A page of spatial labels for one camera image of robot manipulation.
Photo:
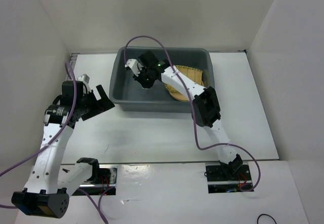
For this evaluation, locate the tan plate with bear print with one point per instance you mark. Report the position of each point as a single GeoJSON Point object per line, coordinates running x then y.
{"type": "Point", "coordinates": [181, 97]}

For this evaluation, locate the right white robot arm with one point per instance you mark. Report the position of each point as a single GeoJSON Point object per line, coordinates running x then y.
{"type": "Point", "coordinates": [205, 108]}

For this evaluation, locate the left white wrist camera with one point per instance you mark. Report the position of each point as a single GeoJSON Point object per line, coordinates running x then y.
{"type": "Point", "coordinates": [85, 80]}

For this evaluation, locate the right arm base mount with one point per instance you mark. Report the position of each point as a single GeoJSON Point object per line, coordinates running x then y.
{"type": "Point", "coordinates": [217, 182]}

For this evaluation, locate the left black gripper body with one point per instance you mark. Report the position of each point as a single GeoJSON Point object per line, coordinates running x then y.
{"type": "Point", "coordinates": [86, 103]}

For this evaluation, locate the aluminium frame rail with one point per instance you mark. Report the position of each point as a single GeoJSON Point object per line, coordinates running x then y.
{"type": "Point", "coordinates": [72, 63]}

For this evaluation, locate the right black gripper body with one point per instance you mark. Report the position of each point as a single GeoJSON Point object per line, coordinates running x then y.
{"type": "Point", "coordinates": [144, 78]}

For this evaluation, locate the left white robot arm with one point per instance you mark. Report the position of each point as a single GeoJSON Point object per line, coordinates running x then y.
{"type": "Point", "coordinates": [44, 194]}

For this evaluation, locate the woven bamboo tray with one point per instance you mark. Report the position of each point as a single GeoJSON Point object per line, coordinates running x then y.
{"type": "Point", "coordinates": [190, 76]}

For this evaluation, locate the grey plastic bin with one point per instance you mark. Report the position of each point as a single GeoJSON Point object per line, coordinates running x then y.
{"type": "Point", "coordinates": [129, 94]}

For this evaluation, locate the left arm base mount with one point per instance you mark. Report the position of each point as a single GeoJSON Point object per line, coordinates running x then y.
{"type": "Point", "coordinates": [106, 183]}

